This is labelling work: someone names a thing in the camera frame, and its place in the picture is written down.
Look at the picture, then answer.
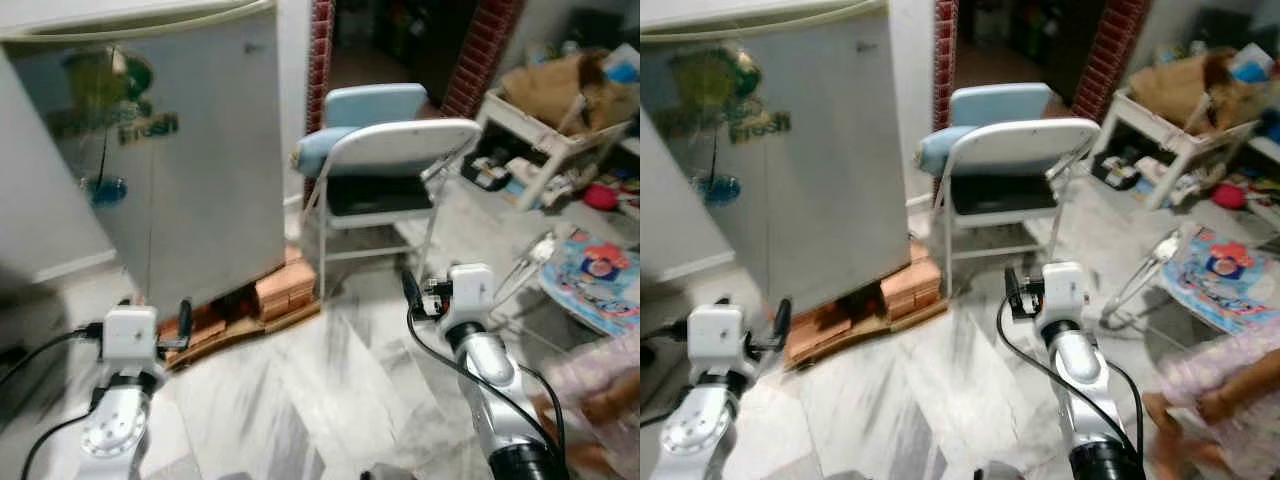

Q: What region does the narrow red brick pillar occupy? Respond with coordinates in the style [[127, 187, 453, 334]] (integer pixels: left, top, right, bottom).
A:
[[304, 0, 337, 206], [930, 0, 961, 131]]

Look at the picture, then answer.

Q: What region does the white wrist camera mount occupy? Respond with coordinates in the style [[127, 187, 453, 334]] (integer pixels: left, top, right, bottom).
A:
[[1039, 262, 1089, 332], [102, 306, 160, 364], [446, 263, 495, 328], [687, 304, 747, 367]]

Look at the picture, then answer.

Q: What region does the white metal folding stand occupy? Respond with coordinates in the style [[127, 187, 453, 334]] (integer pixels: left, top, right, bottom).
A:
[[488, 231, 562, 313], [1100, 228, 1189, 323]]

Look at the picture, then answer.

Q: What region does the black white box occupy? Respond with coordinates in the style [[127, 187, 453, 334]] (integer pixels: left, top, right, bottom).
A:
[[1091, 154, 1140, 192], [461, 154, 512, 192]]

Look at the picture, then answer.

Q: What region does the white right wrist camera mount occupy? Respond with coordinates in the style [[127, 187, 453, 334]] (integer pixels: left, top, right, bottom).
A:
[[1039, 262, 1089, 332], [446, 263, 495, 328]]

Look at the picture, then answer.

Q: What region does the small grey fridge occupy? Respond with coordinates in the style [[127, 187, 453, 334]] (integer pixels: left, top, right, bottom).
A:
[[640, 0, 914, 317], [0, 0, 289, 313]]

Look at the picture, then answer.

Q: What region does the red brick stack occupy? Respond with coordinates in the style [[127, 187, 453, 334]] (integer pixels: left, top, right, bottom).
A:
[[780, 249, 944, 352], [160, 247, 320, 347]]

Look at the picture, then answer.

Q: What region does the white shelf rack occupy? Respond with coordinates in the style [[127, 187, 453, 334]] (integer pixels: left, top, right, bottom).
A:
[[1090, 87, 1280, 212], [474, 88, 641, 212]]

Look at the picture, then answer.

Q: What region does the round blue sticker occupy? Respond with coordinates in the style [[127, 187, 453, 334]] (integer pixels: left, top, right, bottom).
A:
[[85, 175, 130, 209], [699, 174, 742, 209]]

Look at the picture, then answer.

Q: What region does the white folding chair black seat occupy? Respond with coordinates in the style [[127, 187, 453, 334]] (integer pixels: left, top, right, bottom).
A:
[[924, 117, 1102, 298], [300, 118, 485, 301]]

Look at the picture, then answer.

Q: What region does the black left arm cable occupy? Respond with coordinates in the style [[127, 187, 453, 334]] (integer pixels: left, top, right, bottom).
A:
[[640, 320, 693, 361], [0, 322, 107, 389]]

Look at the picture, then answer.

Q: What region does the colourful cartoon play mat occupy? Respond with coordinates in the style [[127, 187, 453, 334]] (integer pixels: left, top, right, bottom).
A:
[[539, 229, 641, 337], [1160, 227, 1280, 335]]

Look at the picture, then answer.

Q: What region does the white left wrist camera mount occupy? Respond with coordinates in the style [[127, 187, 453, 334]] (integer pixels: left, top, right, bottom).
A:
[[687, 304, 747, 367], [102, 306, 160, 364]]

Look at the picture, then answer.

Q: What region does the green Fresh sticker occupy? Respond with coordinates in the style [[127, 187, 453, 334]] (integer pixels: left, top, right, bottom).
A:
[[45, 48, 182, 147], [666, 48, 794, 147]]

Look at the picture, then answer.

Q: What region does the light blue padded chair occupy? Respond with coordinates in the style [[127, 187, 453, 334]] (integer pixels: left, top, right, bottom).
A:
[[292, 83, 431, 182], [917, 83, 1055, 180]]

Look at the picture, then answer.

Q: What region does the brown cardboard box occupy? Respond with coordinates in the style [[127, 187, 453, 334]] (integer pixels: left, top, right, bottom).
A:
[[499, 51, 641, 137], [1127, 49, 1273, 137]]

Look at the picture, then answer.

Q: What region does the wooden base board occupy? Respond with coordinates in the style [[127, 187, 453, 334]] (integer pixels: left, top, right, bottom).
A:
[[784, 304, 950, 374], [163, 300, 322, 372]]

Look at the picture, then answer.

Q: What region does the wide red brick pillar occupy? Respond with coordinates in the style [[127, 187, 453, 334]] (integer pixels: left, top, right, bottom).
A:
[[440, 0, 525, 119], [1070, 0, 1151, 121]]

